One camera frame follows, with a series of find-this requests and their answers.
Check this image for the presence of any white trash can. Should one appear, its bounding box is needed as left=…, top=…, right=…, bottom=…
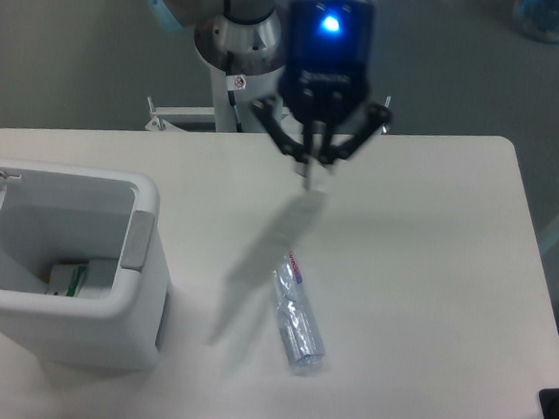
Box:
left=0, top=159, right=171, bottom=370

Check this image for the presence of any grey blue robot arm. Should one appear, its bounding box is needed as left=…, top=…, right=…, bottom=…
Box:
left=147, top=0, right=391, bottom=179

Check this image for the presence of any crushed clear plastic bottle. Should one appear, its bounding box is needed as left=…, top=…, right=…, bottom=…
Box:
left=273, top=250, right=326, bottom=376

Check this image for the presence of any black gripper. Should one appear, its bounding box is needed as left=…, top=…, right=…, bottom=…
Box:
left=250, top=0, right=392, bottom=190

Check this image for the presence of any black cable on pedestal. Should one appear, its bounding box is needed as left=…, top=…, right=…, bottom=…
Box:
left=219, top=50, right=250, bottom=134

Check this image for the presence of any green white carton in bin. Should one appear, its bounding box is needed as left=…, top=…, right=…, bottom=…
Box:
left=46, top=264, right=88, bottom=298

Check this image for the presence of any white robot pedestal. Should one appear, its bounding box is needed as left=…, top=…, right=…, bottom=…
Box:
left=143, top=6, right=399, bottom=149

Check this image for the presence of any clear plastic bag with labels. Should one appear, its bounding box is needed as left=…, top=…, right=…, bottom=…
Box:
left=205, top=180, right=333, bottom=355

